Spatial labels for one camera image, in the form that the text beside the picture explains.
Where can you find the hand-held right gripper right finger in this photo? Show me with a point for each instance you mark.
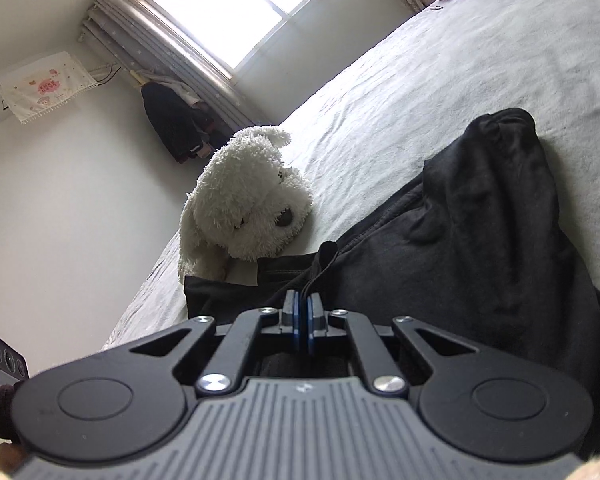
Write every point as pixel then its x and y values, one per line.
pixel 311 327

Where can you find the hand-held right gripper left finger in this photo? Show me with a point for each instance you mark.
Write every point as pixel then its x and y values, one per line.
pixel 294 325

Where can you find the black garment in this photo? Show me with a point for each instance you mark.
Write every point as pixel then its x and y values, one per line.
pixel 480 235

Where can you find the dark hanging clothes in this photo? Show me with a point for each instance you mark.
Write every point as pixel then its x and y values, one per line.
pixel 170 120

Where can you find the white plush dog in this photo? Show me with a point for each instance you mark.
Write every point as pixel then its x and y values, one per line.
pixel 245 195

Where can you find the light hanging garment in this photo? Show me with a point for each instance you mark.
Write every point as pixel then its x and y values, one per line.
pixel 180 91

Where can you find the air conditioner with printed cover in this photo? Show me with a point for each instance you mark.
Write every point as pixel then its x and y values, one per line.
pixel 40 85

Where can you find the grey starred curtain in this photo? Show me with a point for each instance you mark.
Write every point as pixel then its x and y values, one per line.
pixel 180 60

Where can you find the window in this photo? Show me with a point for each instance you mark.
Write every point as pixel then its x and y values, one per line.
pixel 220 10

